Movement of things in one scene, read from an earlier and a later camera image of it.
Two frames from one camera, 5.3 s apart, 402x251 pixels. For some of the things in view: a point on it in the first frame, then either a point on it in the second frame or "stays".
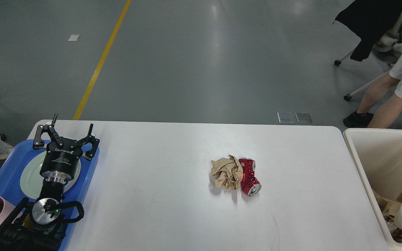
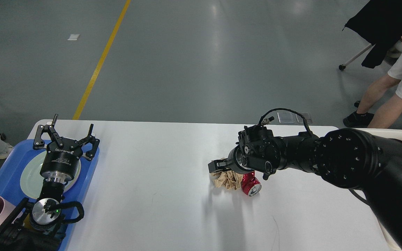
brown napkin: (227, 172) stays
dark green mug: (27, 222) stays
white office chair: (388, 49) to (396, 48)
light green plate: (31, 180) stays
